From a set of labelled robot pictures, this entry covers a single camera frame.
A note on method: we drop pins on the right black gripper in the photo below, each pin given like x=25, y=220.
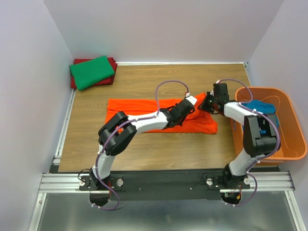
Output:
x=202, y=106

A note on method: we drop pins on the blue crumpled t shirt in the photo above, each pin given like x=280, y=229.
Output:
x=264, y=108

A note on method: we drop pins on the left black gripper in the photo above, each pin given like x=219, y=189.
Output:
x=181, y=123

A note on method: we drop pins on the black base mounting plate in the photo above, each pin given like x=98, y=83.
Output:
x=163, y=185

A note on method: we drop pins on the green folded t shirt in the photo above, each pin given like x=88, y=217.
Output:
x=88, y=73

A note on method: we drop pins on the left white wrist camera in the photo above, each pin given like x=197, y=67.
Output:
x=190, y=98

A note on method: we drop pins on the orange plastic laundry basket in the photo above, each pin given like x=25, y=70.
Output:
x=293, y=145

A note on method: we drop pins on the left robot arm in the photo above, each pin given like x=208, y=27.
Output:
x=118, y=132

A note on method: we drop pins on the orange t shirt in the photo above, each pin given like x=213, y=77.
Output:
x=197, y=122

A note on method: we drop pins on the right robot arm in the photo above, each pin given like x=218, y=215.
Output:
x=260, y=136

